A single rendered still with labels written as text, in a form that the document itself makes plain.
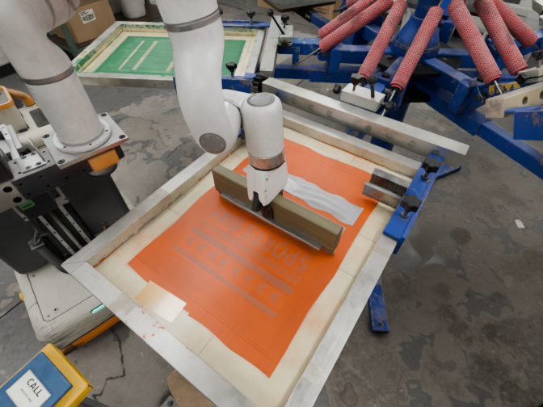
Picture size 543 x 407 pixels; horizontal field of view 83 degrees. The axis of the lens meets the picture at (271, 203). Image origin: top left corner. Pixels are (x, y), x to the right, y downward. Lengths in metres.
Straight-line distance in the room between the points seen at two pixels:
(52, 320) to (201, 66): 1.37
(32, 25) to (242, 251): 0.58
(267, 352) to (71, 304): 1.16
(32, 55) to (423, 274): 1.88
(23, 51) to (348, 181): 0.77
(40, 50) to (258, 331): 0.66
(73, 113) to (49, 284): 1.12
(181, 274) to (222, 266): 0.09
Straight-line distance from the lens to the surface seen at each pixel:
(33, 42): 0.73
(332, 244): 0.70
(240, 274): 0.72
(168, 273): 0.76
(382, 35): 1.30
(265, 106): 0.56
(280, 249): 0.75
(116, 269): 0.81
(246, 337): 0.67
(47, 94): 0.77
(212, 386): 0.62
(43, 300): 1.75
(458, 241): 2.23
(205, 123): 0.53
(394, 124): 1.03
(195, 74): 0.51
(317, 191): 0.87
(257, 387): 0.65
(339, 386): 1.64
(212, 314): 0.69
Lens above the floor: 1.59
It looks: 49 degrees down
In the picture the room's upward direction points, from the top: straight up
